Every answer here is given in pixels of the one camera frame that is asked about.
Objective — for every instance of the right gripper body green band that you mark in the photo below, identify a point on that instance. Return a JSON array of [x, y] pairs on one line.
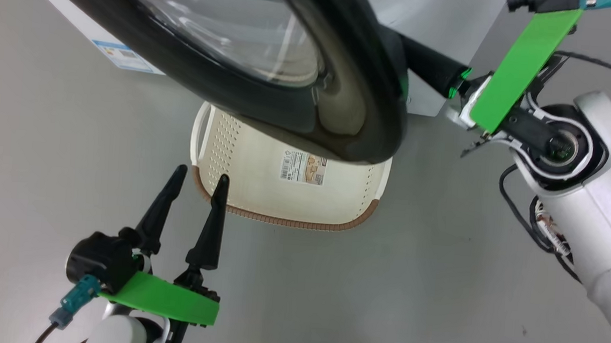
[[522, 68]]

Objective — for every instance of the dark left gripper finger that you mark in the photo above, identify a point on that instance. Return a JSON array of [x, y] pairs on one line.
[[158, 215], [211, 229]]

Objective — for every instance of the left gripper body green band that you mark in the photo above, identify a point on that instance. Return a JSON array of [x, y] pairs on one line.
[[167, 299]]

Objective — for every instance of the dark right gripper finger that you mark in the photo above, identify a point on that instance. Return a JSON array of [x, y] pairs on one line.
[[436, 67]]

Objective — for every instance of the black round glass washer door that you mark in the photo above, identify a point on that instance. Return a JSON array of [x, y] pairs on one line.
[[341, 115]]

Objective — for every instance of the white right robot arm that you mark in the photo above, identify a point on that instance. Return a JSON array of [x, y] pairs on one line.
[[603, 214]]

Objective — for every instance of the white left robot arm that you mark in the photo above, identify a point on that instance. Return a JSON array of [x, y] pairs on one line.
[[116, 338]]

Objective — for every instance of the white front-load washing machine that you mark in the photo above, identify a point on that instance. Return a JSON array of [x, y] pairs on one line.
[[435, 14]]

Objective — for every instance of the cream perforated laundry basket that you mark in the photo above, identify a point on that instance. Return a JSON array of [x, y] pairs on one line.
[[251, 184]]

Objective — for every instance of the white basket product label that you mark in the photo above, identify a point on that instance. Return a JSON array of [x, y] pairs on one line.
[[303, 167]]

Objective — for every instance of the blue energy label sticker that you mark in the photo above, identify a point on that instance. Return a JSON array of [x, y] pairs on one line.
[[122, 55]]

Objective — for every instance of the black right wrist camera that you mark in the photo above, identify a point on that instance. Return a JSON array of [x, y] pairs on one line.
[[543, 1]]

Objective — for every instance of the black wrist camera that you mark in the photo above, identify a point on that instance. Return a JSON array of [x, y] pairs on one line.
[[543, 1], [97, 262]]

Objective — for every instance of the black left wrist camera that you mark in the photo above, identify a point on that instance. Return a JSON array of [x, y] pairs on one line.
[[97, 262]]

